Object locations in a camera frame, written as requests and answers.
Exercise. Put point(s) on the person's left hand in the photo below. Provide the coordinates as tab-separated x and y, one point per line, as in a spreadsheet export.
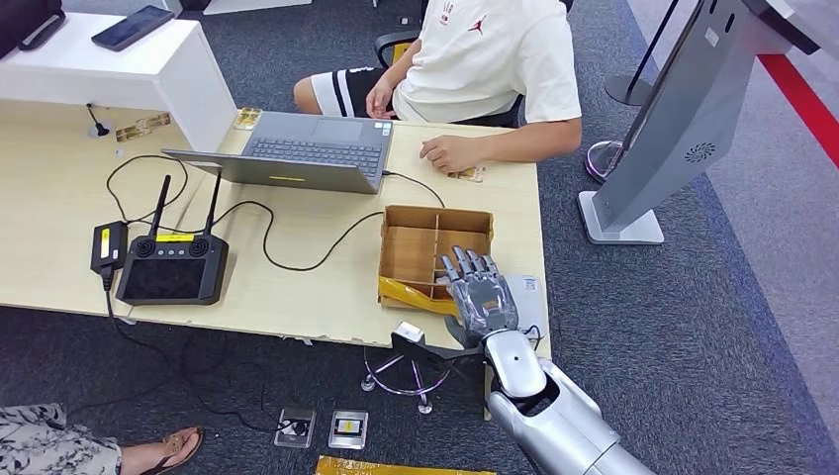
452	154

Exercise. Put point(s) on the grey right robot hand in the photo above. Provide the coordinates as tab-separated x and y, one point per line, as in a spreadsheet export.
482	301

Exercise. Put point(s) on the person's right hand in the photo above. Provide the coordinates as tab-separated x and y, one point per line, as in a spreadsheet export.
381	98

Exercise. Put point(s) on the orange patterned hotel card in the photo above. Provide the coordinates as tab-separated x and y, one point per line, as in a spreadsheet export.
473	175

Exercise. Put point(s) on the person's left forearm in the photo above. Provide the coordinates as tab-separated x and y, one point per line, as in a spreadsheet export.
534	139

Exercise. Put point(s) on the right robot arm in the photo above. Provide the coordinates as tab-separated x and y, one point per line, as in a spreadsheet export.
557	426

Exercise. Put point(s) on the person's right forearm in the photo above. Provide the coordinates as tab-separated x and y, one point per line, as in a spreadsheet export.
403	62

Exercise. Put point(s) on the white card reader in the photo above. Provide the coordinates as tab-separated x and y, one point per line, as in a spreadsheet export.
532	298

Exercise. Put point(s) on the person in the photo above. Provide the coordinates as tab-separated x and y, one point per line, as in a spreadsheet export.
46	442
485	65

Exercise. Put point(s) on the gold card in clear sleeve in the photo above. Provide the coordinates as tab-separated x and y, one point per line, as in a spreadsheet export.
248	119

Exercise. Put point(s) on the grey laptop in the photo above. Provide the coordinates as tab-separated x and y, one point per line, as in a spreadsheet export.
314	151

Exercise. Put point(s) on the wooden divider box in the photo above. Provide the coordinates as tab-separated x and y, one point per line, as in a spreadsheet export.
406	252

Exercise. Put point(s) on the chrome stool base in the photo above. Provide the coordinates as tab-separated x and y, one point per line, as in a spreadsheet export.
419	393

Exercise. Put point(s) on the chrome stanchion base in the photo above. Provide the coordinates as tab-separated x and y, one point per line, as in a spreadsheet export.
600	160

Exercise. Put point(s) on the white furniture panel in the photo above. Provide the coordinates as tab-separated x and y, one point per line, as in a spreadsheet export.
262	5

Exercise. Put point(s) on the black stanchion pole with base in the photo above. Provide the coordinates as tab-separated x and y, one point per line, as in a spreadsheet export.
626	90

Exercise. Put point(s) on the cardboard box with yellow tape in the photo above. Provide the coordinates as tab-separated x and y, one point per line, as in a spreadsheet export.
393	467

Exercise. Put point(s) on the white counter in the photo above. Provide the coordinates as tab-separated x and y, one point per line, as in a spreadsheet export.
164	72

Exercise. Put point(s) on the silver floor socket with plug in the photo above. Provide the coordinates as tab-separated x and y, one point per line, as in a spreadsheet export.
295	429

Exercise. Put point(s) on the silver kiosk stand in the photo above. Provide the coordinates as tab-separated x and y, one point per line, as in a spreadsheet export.
681	111

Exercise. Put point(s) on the black smartphone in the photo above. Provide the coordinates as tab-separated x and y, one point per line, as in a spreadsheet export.
131	27

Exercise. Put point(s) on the black remote controller with antennas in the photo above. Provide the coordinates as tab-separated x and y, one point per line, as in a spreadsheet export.
170	278

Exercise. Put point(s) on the black adapter with yellow label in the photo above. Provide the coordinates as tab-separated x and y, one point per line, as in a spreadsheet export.
108	249

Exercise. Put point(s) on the brown sandal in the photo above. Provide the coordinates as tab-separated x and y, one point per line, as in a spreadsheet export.
177	447

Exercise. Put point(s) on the black bag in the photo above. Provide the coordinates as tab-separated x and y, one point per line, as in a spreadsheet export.
26	19

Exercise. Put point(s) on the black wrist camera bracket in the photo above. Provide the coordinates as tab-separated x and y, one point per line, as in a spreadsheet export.
446	354

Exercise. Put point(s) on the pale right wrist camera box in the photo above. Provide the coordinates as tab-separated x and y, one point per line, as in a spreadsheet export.
410	332

